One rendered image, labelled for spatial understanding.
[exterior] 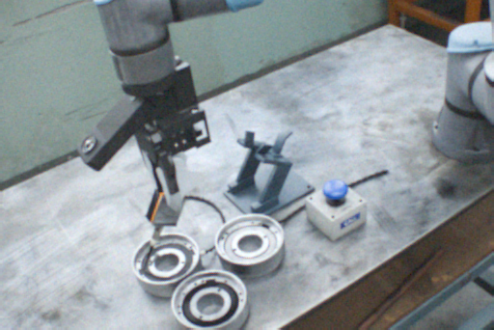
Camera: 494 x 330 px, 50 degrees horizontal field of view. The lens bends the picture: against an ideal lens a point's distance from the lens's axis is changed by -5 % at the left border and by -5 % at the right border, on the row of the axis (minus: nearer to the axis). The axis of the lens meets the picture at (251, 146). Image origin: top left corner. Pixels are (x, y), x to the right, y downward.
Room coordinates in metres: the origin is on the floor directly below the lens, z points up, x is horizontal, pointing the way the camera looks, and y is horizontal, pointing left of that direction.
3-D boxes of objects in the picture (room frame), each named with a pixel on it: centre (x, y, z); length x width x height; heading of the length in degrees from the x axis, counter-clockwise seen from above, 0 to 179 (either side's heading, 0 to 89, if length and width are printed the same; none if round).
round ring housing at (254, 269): (0.60, 0.02, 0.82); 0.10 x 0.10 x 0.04
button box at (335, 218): (0.65, -0.12, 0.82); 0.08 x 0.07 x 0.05; 117
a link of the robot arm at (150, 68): (0.62, 0.11, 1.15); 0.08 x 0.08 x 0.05
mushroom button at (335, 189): (0.65, -0.12, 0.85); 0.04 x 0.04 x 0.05
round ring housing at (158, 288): (0.58, 0.15, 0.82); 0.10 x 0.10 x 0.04
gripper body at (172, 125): (0.62, 0.11, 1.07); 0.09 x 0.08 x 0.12; 118
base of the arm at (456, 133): (0.80, -0.42, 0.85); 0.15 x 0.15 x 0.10
